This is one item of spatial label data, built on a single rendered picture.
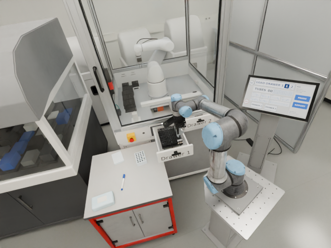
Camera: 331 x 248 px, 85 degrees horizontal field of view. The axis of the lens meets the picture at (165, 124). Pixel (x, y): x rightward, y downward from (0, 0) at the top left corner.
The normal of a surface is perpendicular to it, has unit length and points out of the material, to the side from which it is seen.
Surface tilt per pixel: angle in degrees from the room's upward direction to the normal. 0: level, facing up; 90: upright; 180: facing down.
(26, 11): 90
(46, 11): 90
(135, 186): 0
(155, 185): 0
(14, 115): 90
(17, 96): 70
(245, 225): 0
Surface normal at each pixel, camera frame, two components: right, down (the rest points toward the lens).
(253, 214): -0.11, -0.78
